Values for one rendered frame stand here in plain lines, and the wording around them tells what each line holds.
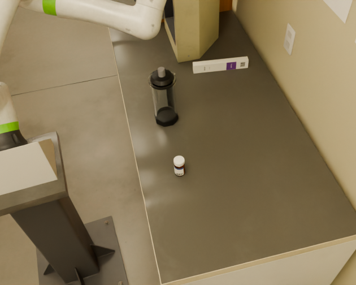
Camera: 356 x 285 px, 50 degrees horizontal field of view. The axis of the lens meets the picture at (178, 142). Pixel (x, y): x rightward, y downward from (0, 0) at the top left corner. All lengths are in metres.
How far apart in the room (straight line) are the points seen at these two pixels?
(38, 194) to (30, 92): 2.02
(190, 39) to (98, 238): 1.30
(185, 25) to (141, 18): 0.45
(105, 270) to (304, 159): 1.32
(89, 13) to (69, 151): 1.61
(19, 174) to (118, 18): 0.66
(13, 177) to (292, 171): 1.02
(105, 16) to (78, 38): 2.52
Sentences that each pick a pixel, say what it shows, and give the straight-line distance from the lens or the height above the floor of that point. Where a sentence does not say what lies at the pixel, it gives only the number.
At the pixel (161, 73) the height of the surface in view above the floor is 1.20.
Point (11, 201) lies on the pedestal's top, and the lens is 1.55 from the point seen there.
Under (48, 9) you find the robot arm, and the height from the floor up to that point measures 1.43.
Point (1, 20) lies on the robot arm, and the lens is 1.33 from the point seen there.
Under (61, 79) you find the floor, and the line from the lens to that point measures 3.48.
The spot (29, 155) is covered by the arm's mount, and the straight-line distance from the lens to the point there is 1.41.
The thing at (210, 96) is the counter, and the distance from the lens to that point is 1.72.
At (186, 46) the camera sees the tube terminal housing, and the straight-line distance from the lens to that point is 1.86.
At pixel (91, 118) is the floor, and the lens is 3.05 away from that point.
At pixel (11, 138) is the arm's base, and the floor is 1.13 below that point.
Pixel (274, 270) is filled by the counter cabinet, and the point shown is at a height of 0.81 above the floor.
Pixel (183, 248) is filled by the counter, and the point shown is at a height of 0.94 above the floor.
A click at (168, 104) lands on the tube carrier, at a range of 1.51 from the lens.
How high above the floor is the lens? 2.12
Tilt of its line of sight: 50 degrees down
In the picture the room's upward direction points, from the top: 5 degrees counter-clockwise
